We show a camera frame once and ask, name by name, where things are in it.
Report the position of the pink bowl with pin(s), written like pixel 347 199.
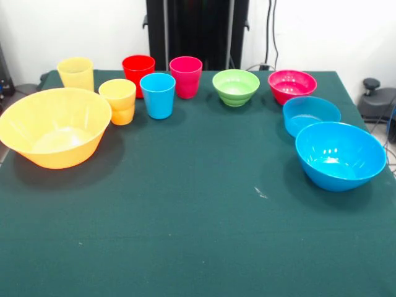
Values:
pixel 290 92

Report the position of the red cup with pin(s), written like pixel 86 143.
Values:
pixel 136 69

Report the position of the small yellow orange cup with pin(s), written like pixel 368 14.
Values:
pixel 120 105

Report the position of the pale yellow cup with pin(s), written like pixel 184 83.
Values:
pixel 75 75

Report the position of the dark green table cloth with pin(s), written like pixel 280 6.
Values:
pixel 185 216

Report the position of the blue cup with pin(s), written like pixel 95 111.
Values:
pixel 157 99

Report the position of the light blue shallow bowl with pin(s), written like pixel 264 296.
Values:
pixel 297 120

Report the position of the pink cup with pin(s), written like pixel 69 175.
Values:
pixel 185 80

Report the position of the green bowl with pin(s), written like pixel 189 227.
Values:
pixel 235 96

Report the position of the large orange bowl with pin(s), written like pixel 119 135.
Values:
pixel 55 148

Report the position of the black equipment box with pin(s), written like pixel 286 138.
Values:
pixel 4 80

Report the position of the large blue bowl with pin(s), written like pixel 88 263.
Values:
pixel 337 173

